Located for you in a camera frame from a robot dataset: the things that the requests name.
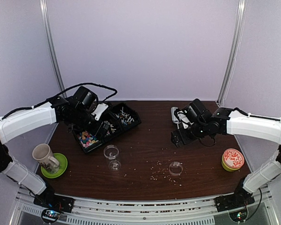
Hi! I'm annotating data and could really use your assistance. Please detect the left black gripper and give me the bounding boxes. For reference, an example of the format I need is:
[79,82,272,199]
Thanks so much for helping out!
[71,108,112,140]

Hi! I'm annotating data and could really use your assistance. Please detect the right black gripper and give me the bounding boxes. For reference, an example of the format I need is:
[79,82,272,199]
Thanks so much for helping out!
[171,122,208,148]

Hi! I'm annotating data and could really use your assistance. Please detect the metal scoop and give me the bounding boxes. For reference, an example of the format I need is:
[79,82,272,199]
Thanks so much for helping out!
[170,107,180,124]

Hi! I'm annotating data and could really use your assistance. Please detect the black three-compartment candy bin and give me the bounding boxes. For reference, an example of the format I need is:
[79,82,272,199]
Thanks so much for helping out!
[72,103,141,154]

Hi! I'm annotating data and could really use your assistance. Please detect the clear plastic jar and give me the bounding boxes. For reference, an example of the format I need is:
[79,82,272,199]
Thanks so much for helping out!
[104,145,121,172]

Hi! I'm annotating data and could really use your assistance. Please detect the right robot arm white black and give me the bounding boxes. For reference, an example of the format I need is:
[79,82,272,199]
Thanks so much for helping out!
[170,98,281,207]

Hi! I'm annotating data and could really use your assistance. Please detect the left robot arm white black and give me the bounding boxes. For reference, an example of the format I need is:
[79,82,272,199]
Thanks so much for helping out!
[0,83,110,208]

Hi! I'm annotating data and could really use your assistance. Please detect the clear plastic jar lid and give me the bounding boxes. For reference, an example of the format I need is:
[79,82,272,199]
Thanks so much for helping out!
[168,161,184,176]

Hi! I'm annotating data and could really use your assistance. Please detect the green saucer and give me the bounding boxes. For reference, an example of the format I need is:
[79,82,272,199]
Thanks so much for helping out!
[41,153,68,179]

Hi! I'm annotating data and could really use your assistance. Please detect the green tin orange patterned lid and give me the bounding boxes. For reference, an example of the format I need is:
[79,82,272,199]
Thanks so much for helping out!
[221,148,244,172]

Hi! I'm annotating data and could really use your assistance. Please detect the beige ceramic mug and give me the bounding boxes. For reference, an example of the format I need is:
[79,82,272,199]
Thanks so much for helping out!
[32,143,60,174]

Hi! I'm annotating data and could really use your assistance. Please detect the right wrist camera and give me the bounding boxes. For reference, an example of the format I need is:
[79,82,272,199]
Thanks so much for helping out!
[177,112,192,129]

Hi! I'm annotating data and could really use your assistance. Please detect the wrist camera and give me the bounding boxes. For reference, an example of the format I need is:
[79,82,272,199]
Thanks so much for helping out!
[177,112,192,129]
[91,103,109,121]

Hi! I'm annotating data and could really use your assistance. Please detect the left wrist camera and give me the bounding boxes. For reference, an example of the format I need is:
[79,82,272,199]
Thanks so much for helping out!
[91,103,109,121]

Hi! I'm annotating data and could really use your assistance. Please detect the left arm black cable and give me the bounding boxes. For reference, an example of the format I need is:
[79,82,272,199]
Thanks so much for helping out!
[4,82,118,118]

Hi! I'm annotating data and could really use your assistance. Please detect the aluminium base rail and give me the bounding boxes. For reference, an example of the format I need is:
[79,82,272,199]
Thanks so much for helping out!
[9,182,281,225]

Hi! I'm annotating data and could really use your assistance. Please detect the right aluminium frame post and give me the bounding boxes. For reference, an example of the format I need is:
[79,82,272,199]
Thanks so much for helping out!
[217,0,246,107]

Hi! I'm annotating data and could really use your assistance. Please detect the aluminium frame post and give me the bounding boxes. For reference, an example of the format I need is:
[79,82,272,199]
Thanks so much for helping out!
[39,0,65,91]
[217,0,246,107]

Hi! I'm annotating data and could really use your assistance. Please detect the left aluminium frame post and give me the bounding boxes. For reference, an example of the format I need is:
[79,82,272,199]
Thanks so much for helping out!
[39,0,65,91]

